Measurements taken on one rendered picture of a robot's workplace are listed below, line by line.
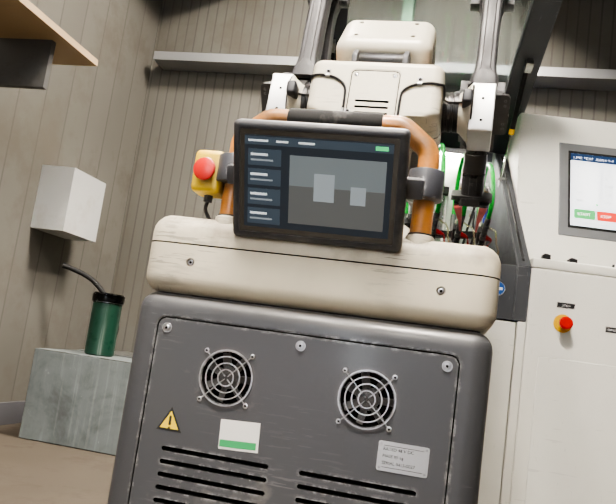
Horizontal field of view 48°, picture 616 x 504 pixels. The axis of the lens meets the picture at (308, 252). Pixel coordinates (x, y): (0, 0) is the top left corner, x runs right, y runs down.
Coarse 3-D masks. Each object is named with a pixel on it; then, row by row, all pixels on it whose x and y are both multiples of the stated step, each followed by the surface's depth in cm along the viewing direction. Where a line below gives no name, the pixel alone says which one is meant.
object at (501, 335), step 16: (496, 320) 196; (496, 336) 196; (512, 336) 195; (496, 352) 195; (512, 352) 195; (496, 368) 194; (496, 384) 194; (496, 400) 193; (496, 416) 192; (496, 432) 192; (496, 448) 191; (496, 464) 190; (480, 480) 190; (496, 480) 190; (480, 496) 190; (496, 496) 189
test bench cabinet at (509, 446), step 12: (516, 324) 197; (516, 336) 195; (516, 348) 195; (516, 360) 194; (516, 372) 194; (516, 384) 193; (516, 396) 193; (516, 408) 192; (516, 420) 192; (504, 444) 193; (504, 456) 191; (504, 468) 190; (504, 480) 190; (504, 492) 189
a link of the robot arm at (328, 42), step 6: (336, 0) 182; (342, 0) 183; (348, 0) 185; (336, 6) 183; (342, 6) 185; (348, 6) 185; (330, 12) 182; (336, 12) 184; (330, 18) 182; (336, 18) 186; (330, 24) 182; (330, 30) 182; (330, 36) 182; (324, 42) 181; (330, 42) 183; (324, 48) 181; (330, 48) 183; (324, 54) 181; (330, 54) 184
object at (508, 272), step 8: (504, 264) 199; (504, 272) 198; (512, 272) 198; (504, 280) 198; (512, 280) 198; (512, 288) 197; (504, 296) 197; (512, 296) 197; (504, 304) 197; (512, 304) 197; (504, 312) 196; (512, 312) 196
